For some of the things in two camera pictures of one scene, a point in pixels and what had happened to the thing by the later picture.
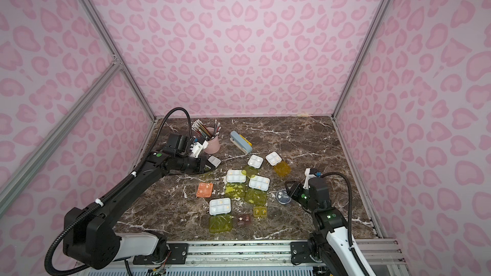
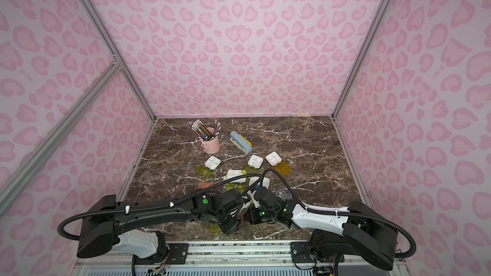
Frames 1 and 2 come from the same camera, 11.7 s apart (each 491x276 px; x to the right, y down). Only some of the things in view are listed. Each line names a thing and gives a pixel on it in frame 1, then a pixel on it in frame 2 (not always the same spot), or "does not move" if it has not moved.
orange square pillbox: (204, 190) does not move
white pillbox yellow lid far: (281, 167) does not move
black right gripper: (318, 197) → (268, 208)
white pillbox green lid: (259, 183) does not move
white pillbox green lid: (214, 161) does not move
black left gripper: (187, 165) → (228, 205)
